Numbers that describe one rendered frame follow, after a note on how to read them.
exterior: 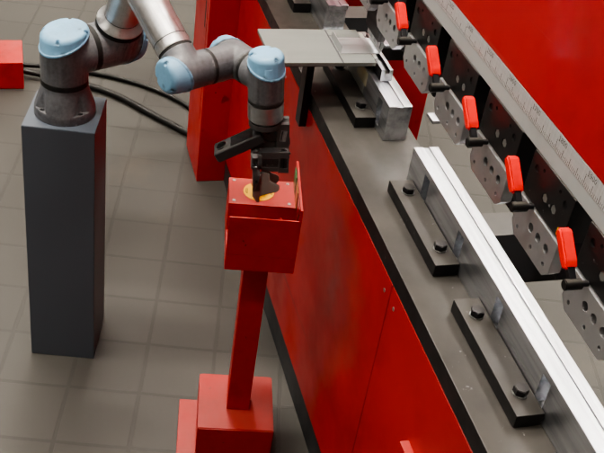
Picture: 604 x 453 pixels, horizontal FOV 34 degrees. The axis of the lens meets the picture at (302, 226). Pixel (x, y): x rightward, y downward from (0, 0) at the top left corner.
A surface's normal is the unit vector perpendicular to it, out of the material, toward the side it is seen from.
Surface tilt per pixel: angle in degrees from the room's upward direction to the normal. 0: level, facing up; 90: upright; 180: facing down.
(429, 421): 90
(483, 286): 90
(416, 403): 90
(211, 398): 0
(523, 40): 90
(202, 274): 0
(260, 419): 0
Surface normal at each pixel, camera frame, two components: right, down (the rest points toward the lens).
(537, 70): -0.96, 0.04
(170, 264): 0.13, -0.80
